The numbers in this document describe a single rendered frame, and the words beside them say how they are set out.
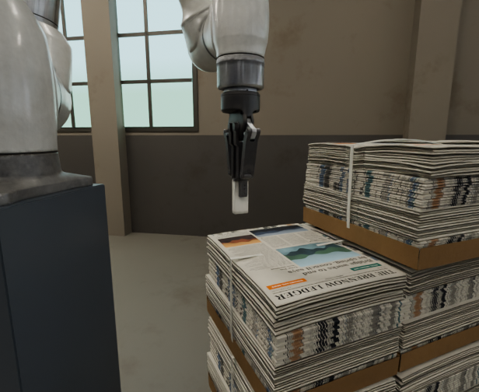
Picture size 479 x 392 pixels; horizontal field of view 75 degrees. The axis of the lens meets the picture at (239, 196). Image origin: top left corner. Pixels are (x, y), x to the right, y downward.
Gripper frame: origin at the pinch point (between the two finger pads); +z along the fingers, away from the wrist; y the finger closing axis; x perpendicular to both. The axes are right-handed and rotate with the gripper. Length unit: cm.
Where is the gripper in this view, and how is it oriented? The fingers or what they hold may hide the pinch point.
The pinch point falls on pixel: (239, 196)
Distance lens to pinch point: 63.4
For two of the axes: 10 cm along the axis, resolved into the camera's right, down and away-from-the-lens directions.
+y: -3.9, -1.7, 9.0
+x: -9.2, 0.7, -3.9
